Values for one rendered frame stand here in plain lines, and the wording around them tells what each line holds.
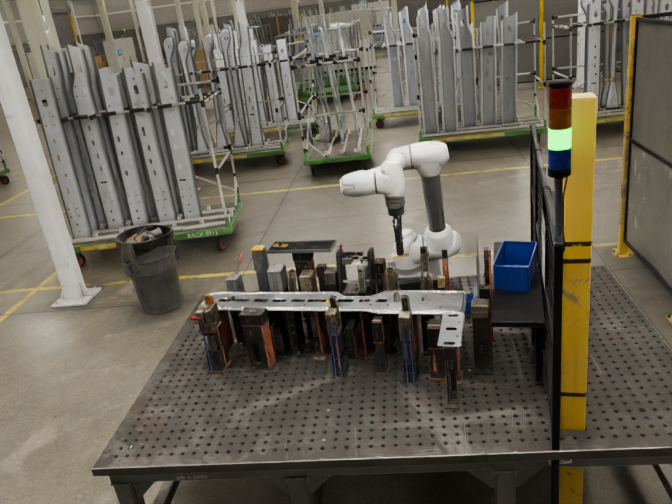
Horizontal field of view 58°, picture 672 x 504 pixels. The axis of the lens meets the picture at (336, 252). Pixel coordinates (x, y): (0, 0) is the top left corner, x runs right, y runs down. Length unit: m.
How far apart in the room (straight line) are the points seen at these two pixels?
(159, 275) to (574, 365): 3.88
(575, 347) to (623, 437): 0.42
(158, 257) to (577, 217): 3.94
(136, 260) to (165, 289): 0.39
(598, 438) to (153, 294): 4.00
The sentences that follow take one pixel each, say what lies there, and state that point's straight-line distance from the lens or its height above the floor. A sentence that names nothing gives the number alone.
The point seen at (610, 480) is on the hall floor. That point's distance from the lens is 3.55.
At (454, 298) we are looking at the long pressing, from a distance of 2.99.
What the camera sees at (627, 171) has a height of 0.78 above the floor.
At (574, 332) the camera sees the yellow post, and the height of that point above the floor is 1.15.
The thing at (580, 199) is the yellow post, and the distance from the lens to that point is 2.22.
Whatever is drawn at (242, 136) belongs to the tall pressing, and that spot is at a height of 0.48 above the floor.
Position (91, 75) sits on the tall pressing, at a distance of 7.43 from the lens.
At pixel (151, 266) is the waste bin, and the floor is 0.48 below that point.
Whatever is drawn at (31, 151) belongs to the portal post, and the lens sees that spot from 6.09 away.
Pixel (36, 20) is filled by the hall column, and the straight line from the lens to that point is 10.06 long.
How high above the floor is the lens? 2.38
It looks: 22 degrees down
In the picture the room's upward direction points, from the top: 8 degrees counter-clockwise
